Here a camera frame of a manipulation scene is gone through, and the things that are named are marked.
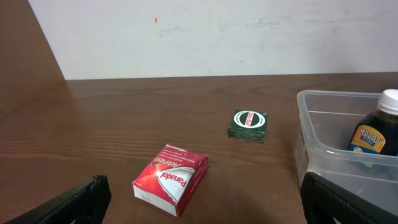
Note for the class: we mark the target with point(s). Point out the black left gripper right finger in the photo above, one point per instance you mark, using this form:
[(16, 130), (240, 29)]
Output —
[(325, 202)]

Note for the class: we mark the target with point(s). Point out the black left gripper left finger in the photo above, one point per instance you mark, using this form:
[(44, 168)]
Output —
[(85, 203)]

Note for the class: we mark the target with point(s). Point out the red Panadol box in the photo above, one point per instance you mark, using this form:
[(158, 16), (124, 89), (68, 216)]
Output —
[(170, 179)]

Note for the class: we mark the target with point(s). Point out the small dark bottle white cap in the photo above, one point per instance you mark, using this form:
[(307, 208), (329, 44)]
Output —
[(377, 132)]

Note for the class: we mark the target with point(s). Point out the green square box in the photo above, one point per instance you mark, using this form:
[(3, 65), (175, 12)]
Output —
[(248, 125)]

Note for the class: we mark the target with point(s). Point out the clear plastic container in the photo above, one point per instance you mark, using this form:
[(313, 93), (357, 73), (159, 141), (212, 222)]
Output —
[(327, 120)]

